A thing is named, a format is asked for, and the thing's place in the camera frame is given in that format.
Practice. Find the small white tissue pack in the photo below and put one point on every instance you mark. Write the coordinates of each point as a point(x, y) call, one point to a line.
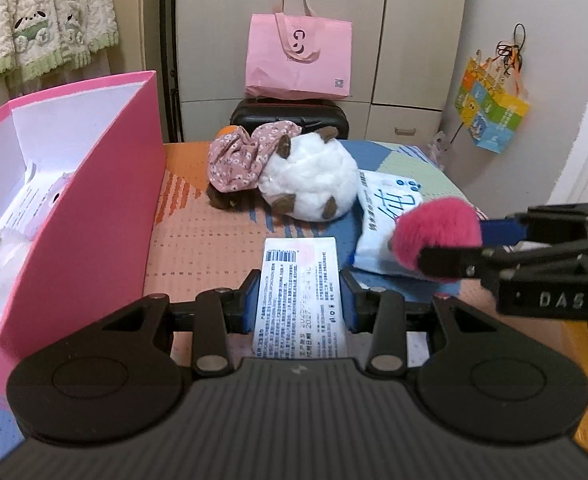
point(299, 312)

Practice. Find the purple plush toy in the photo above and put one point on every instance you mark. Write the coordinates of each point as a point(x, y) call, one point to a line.
point(43, 210)

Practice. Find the beige wardrobe cabinet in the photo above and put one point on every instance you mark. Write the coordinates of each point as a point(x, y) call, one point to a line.
point(387, 63)

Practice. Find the large blue tissue pack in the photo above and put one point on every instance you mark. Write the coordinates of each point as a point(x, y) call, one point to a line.
point(383, 198)

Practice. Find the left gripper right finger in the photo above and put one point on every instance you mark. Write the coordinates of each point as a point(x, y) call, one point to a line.
point(380, 312)

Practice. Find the black suitcase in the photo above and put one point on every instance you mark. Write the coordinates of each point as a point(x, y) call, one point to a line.
point(310, 115)

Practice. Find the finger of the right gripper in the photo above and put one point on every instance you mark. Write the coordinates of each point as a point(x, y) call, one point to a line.
point(473, 262)
point(546, 227)

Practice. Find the white fluffy soft item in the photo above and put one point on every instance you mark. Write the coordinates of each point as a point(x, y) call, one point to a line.
point(14, 249)

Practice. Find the pink strawberry plush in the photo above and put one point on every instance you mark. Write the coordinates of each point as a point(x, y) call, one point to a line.
point(444, 222)

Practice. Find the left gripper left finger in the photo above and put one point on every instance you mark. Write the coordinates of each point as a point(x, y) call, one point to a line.
point(217, 313)

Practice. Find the pink floral fabric scrunchie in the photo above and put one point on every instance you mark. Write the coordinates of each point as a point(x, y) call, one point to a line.
point(235, 163)

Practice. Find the colourful hanging paper bag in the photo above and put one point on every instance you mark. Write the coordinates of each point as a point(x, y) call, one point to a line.
point(492, 99)

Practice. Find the pink tote bag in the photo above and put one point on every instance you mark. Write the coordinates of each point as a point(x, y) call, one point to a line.
point(298, 57)

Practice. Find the cream knitted hanging cardigan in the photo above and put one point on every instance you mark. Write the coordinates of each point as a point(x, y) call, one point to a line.
point(38, 36)

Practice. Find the pink cardboard box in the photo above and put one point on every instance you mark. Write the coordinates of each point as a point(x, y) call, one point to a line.
point(90, 256)

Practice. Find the white brown plush ball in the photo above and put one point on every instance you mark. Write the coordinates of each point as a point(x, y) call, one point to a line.
point(310, 177)

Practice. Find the orange soft ball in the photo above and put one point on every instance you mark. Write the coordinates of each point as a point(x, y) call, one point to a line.
point(230, 130)

